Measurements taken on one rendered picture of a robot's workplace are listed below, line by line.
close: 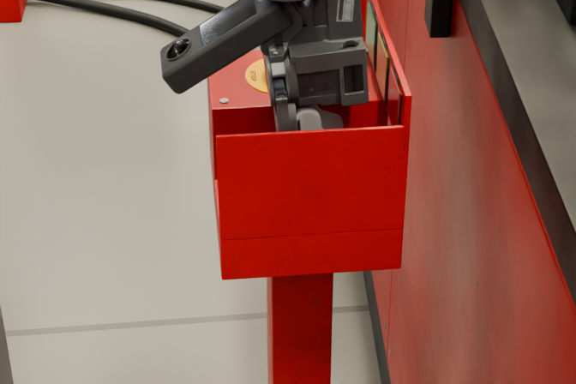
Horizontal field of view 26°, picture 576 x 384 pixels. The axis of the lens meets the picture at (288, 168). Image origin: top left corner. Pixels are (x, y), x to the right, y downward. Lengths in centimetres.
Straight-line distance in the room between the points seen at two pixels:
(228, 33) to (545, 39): 26
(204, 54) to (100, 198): 138
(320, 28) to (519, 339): 29
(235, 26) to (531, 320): 32
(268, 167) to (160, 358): 101
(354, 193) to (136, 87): 168
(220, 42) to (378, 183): 18
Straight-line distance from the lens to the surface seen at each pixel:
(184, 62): 101
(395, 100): 105
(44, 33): 296
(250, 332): 205
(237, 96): 113
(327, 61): 100
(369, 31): 117
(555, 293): 88
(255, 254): 109
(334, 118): 110
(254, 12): 100
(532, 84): 98
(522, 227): 96
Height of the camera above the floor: 136
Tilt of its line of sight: 34 degrees down
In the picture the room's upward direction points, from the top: straight up
